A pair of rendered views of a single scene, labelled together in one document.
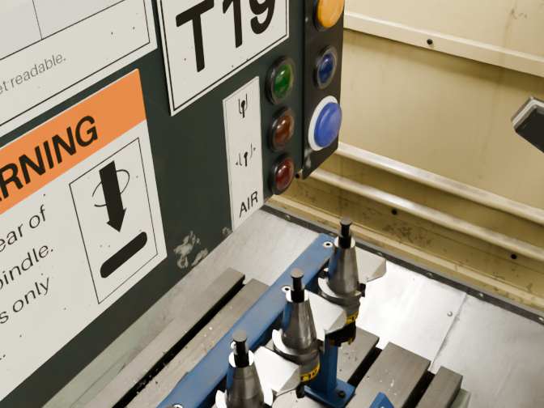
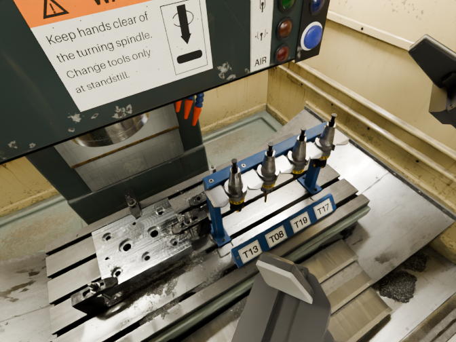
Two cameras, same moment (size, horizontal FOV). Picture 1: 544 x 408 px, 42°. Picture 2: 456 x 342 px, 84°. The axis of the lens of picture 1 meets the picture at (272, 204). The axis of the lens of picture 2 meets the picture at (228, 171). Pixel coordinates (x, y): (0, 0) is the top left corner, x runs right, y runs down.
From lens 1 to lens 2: 0.13 m
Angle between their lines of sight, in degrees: 24
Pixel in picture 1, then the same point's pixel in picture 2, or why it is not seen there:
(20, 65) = not seen: outside the picture
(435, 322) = (368, 178)
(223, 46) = not seen: outside the picture
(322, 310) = (313, 150)
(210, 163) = (241, 30)
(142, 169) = (201, 16)
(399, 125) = (384, 89)
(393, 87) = (387, 70)
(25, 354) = (139, 81)
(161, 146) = (212, 8)
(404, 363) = (346, 187)
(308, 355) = (299, 163)
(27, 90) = not seen: outside the picture
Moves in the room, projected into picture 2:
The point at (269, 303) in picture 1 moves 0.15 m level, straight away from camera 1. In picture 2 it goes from (292, 141) to (304, 114)
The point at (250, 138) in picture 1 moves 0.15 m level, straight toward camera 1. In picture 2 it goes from (264, 26) to (210, 92)
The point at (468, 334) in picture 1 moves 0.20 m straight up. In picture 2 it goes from (381, 187) to (401, 157)
